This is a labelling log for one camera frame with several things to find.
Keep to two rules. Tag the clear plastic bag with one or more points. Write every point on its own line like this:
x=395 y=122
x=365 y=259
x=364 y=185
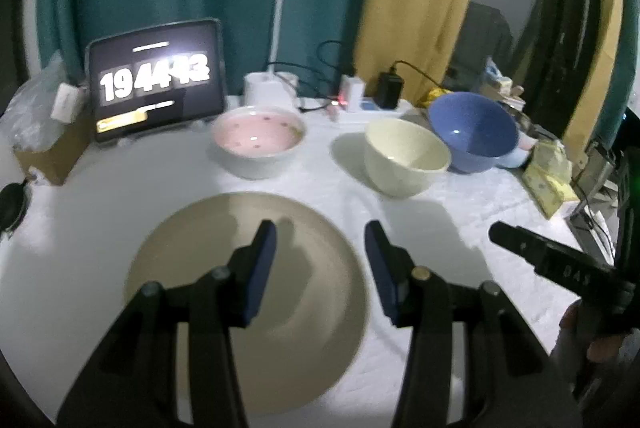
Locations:
x=35 y=108

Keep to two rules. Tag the tablet with clock display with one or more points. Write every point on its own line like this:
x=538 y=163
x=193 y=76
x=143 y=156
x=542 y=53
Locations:
x=150 y=78

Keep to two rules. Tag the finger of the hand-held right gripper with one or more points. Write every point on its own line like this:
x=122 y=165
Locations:
x=560 y=265

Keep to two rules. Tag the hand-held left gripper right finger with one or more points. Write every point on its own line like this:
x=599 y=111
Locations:
x=382 y=273

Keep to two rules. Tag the pink dotted bowl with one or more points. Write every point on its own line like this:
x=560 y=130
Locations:
x=255 y=135

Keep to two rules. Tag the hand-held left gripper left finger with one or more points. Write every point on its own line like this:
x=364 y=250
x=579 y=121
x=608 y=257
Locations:
x=260 y=278

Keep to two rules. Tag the person's right hand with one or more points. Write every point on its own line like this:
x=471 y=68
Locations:
x=605 y=348

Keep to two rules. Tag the white textured tablecloth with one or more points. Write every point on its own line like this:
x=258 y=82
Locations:
x=440 y=228

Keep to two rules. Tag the white and blue bowl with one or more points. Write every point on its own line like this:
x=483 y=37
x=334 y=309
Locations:
x=517 y=158

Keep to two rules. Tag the cardboard box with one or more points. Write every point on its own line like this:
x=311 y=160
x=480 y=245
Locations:
x=60 y=153

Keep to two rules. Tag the black charger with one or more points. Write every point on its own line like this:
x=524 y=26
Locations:
x=389 y=90

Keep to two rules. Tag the small white box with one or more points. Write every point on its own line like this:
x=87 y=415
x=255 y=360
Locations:
x=65 y=103

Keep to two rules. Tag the white charger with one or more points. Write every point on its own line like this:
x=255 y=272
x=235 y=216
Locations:
x=352 y=90

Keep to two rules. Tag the black round object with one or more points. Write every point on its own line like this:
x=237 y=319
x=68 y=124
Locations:
x=12 y=205

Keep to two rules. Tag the beige plate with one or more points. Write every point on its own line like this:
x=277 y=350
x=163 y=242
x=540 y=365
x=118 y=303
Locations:
x=310 y=308

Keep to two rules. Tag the white power strip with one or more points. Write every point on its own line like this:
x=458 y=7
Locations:
x=370 y=109

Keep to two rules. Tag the yellow printed packet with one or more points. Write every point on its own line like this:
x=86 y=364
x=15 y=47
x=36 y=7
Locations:
x=432 y=95

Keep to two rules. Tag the cream bowl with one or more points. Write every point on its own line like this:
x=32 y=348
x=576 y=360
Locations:
x=400 y=158

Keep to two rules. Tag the pink metal-lined bowl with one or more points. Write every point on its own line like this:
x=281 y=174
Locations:
x=527 y=142

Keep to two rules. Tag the yellow tissue pack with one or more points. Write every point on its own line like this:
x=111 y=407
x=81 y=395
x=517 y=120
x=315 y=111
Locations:
x=547 y=193

